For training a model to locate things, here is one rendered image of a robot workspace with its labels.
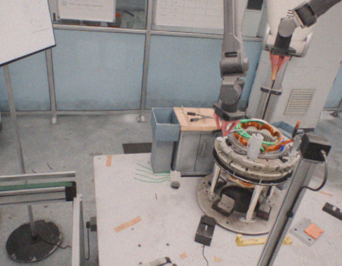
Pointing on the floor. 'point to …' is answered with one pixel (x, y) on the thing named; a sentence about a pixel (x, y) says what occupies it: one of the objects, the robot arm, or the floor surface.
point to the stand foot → (36, 249)
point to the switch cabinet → (307, 72)
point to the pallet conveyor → (21, 197)
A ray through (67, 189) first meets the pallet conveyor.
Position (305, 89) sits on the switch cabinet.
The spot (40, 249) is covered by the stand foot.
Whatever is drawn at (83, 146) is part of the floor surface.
